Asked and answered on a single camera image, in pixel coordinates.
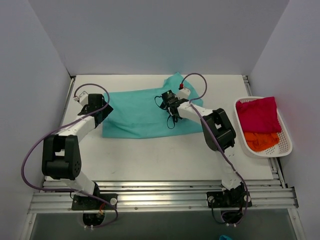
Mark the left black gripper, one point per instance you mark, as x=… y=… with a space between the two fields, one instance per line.
x=100 y=116

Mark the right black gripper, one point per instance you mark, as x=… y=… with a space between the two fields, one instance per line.
x=163 y=104

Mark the teal t-shirt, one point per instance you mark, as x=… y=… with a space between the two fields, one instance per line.
x=136 y=114

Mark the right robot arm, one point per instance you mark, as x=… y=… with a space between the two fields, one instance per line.
x=219 y=133

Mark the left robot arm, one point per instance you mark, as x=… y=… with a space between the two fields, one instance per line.
x=61 y=156

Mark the magenta t-shirt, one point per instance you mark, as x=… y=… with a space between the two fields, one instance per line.
x=258 y=116

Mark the orange t-shirt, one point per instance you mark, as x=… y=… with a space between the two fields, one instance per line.
x=259 y=142

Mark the white plastic basket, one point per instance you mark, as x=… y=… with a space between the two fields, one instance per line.
x=283 y=148

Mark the teal object at bottom edge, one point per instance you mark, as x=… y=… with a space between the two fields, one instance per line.
x=224 y=237

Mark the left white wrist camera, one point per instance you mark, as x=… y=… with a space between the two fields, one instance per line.
x=82 y=99

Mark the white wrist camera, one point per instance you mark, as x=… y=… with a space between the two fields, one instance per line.
x=82 y=99
x=183 y=93

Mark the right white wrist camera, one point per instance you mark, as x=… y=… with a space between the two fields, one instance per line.
x=183 y=93

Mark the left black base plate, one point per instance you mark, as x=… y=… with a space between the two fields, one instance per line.
x=86 y=203

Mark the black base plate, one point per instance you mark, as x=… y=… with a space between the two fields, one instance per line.
x=226 y=199
x=86 y=203

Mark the aluminium mounting rail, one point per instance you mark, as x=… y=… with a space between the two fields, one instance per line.
x=164 y=196

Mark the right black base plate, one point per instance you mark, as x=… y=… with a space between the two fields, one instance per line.
x=226 y=199

